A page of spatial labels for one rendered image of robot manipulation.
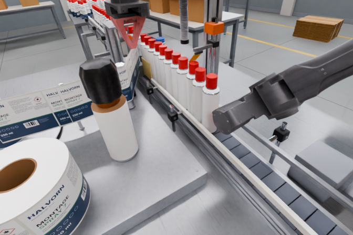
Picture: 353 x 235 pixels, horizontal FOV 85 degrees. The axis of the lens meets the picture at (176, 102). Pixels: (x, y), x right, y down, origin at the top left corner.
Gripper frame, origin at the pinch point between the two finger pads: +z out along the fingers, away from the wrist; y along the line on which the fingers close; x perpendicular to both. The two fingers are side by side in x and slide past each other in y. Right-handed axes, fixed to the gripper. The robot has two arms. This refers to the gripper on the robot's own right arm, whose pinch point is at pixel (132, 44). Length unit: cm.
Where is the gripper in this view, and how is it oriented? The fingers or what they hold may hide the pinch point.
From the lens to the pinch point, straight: 48.2
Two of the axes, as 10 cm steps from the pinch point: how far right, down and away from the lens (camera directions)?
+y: 5.2, 4.8, -7.1
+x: 8.6, -3.2, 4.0
